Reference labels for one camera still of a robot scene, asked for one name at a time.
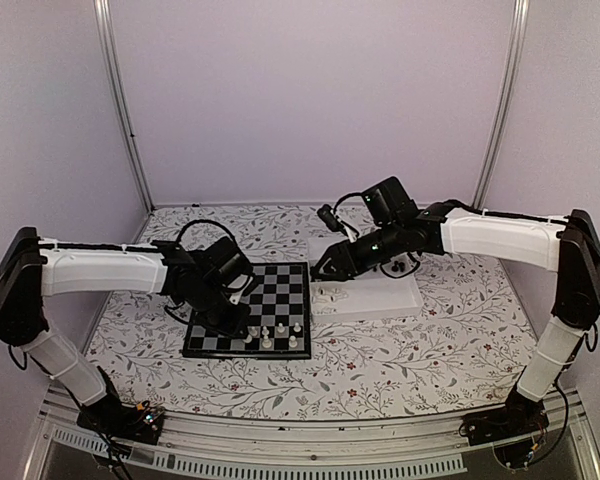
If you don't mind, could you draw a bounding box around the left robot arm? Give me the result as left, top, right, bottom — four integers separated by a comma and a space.
0, 227, 256, 434

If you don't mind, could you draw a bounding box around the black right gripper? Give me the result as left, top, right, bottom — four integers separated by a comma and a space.
312, 220, 405, 281

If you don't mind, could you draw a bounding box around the aluminium front rail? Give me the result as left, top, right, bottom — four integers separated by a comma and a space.
25, 388, 600, 479

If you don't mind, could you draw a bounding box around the floral table mat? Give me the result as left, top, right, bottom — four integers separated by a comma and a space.
79, 202, 551, 419

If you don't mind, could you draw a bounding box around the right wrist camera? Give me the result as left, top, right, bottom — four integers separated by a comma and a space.
317, 204, 359, 242

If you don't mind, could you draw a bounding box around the black grey chessboard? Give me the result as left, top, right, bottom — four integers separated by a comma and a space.
181, 262, 311, 360

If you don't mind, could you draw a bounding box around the white plastic tray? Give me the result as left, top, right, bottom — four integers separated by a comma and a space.
305, 238, 424, 330

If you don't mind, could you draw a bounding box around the metal frame post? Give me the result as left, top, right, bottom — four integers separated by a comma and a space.
93, 0, 155, 213
472, 0, 530, 208

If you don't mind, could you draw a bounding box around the left metal frame post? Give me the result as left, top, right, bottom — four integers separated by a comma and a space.
93, 0, 155, 213

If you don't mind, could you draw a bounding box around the black piece far apart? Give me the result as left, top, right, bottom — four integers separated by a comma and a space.
391, 261, 406, 274

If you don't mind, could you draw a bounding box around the right metal frame post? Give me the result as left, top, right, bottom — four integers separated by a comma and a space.
472, 0, 530, 208

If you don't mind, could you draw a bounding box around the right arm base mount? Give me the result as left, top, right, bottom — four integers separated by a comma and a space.
458, 402, 549, 470

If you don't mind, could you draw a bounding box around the white chess pieces pile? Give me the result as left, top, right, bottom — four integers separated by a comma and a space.
310, 287, 349, 317

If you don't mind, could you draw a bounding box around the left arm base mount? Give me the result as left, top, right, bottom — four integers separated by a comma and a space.
77, 395, 165, 445

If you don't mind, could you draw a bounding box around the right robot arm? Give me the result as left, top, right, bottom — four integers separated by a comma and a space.
311, 176, 600, 436

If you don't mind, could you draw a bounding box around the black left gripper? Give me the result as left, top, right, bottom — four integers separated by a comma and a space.
190, 280, 253, 341

